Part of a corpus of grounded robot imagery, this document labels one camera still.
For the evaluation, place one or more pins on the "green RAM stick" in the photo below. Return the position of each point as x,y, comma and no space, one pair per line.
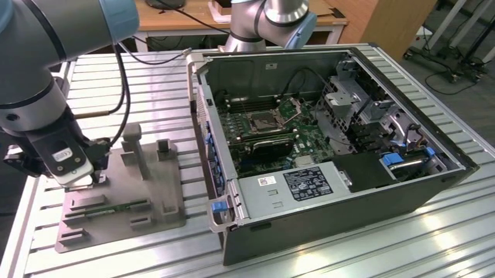
108,210

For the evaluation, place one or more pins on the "blue drive carrier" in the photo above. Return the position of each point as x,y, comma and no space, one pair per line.
389,160

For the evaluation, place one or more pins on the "green motherboard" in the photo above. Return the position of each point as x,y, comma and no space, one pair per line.
309,139

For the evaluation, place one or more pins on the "thin metal locking lever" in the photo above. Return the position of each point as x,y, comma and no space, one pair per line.
244,107

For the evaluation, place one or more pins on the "black monitor foot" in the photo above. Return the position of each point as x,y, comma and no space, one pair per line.
165,3

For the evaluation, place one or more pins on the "blue case latch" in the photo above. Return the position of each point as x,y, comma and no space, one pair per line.
217,207

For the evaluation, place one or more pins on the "black PC case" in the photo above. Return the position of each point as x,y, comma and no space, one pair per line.
348,226

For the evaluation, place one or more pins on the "black RAM slot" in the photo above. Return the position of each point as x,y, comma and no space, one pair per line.
261,109
259,102
260,106
259,99

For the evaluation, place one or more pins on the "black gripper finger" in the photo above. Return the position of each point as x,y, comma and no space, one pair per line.
19,159
99,156

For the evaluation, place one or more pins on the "grey metal drive cage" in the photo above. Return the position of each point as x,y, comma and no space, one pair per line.
340,101

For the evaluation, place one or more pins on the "wooden desk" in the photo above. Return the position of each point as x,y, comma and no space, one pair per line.
173,23

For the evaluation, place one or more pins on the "silver power supply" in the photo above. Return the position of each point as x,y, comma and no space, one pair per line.
271,202

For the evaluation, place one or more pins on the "white metal stand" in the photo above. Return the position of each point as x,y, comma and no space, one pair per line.
456,32

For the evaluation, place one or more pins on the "black plastic shroud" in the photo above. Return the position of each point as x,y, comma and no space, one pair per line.
363,173

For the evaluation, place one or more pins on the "black graphics card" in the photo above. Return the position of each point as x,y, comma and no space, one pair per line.
271,149

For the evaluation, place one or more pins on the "CPU socket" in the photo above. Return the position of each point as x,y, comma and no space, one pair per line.
267,121

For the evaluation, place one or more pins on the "grey parts rack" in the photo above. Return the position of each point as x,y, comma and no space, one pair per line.
123,191

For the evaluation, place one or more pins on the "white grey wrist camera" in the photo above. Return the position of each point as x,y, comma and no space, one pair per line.
61,150

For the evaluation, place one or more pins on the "wooden cabinet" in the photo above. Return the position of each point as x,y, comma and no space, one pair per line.
397,23

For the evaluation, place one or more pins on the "small silver chipset heatsink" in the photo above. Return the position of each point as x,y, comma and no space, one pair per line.
305,161

